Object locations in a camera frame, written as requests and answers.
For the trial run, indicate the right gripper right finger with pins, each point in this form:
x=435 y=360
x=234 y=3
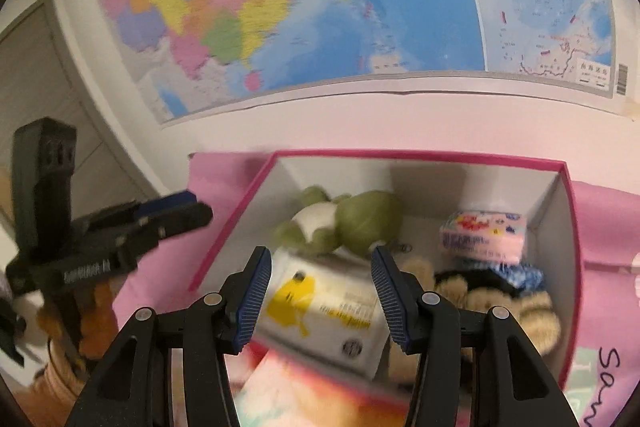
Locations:
x=512 y=386

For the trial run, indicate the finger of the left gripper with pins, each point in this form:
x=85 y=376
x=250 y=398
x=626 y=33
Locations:
x=168 y=202
x=178 y=220

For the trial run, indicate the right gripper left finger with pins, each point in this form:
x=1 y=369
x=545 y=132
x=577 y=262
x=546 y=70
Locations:
x=131 y=384

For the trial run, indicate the beige teddy bear plush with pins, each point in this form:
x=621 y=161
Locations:
x=534 y=312

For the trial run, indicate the black fabric hat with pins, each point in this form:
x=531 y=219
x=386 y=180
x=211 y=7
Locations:
x=480 y=279

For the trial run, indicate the blue checked scrunchie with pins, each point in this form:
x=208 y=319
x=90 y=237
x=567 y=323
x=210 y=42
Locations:
x=524 y=277

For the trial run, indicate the pink floral tissue pack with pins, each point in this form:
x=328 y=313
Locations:
x=488 y=236

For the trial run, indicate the white yellow wet wipes pack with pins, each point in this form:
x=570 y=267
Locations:
x=326 y=308

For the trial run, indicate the green frog plush toy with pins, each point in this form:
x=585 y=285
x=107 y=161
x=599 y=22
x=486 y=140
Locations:
x=355 y=223

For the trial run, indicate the person left hand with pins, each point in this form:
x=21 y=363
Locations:
x=98 y=324

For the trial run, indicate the pastel tissue box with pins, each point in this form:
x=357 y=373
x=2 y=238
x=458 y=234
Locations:
x=281 y=392

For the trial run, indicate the pink printed table cloth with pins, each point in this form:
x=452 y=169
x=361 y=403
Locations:
x=584 y=237

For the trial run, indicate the grey door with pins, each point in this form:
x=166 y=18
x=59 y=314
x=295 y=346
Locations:
x=39 y=78

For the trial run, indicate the colourful wall map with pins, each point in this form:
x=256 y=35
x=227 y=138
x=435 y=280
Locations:
x=189 y=56

